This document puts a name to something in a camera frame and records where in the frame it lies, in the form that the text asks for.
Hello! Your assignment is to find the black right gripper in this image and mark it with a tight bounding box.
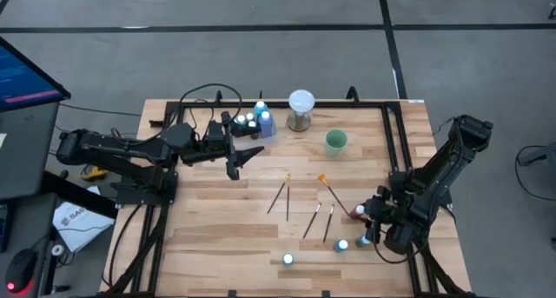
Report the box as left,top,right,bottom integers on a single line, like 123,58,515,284
362,185,407,247

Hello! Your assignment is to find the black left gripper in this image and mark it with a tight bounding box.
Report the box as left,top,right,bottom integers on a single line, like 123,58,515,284
181,110,265,181

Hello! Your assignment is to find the purple paint bottle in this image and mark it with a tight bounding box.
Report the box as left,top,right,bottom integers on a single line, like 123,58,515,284
259,110,275,139

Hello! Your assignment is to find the orange fan paintbrush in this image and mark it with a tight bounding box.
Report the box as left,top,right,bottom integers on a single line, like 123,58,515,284
317,173,352,217

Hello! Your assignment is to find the clear plastic bin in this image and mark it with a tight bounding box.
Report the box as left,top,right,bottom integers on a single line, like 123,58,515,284
232,109,279,152

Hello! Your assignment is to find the black paintbrush silver ferrule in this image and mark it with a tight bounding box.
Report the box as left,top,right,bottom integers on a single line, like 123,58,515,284
322,203,336,243
301,202,323,240

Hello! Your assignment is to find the black paintbrush gold ferrule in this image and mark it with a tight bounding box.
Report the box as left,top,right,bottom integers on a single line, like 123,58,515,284
266,173,292,215

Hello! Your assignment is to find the pale green cup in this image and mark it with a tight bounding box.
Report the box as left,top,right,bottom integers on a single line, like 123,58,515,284
324,129,349,158

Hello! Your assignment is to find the yellow tool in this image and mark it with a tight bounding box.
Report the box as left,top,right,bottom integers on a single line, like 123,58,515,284
82,165,109,182

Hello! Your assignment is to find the black desk beam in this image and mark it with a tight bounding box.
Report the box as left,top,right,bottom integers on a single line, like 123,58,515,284
41,169,121,221

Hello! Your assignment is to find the grey chair base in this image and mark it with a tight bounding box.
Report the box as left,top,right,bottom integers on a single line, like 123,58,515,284
519,142,556,168

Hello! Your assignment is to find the white printed paper sheet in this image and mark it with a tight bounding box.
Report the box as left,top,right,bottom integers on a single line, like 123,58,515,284
51,185,116,254

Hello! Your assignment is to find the computer monitor blue screen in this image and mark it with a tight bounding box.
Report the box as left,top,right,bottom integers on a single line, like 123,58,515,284
0,36,72,113

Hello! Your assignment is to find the black computer mouse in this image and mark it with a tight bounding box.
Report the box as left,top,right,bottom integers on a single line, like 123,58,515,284
3,248,38,297

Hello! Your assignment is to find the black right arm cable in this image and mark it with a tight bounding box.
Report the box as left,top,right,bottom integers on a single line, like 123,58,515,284
373,228,429,265

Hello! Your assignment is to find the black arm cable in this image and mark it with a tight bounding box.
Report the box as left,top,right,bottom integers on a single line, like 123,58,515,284
373,228,429,265
175,83,243,136

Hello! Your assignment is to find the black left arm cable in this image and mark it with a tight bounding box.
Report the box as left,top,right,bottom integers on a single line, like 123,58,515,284
175,83,243,136

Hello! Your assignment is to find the black metal table frame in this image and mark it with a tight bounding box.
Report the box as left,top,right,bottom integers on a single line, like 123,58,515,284
102,85,477,298

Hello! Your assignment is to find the thin black floor cable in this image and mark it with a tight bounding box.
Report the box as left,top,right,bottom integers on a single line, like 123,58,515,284
58,102,144,118

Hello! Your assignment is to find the black floor cable loop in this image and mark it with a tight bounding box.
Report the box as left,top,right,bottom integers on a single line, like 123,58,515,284
514,144,556,202

